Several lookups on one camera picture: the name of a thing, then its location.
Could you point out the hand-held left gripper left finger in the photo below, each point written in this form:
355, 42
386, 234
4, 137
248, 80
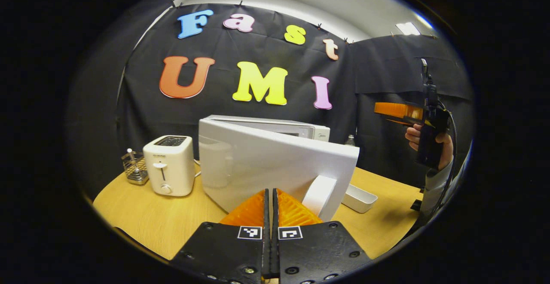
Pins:
227, 249

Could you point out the metal utensil with white knob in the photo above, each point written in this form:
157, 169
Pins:
129, 151

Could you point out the black backdrop cloth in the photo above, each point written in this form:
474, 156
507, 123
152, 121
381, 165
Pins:
386, 82

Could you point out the small white rectangular tray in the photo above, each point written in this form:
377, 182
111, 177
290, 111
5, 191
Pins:
359, 199

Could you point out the green drink bottle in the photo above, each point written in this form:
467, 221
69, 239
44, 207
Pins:
350, 140

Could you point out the white microwave oven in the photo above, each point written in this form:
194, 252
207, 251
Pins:
266, 159

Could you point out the white toaster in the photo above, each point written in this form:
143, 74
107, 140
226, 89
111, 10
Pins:
169, 168

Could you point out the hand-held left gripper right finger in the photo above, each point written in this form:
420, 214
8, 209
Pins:
318, 249

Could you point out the small ceiling light panel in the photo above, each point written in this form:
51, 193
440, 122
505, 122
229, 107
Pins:
408, 29

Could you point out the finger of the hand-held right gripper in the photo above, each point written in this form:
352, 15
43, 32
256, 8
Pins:
412, 122
399, 110

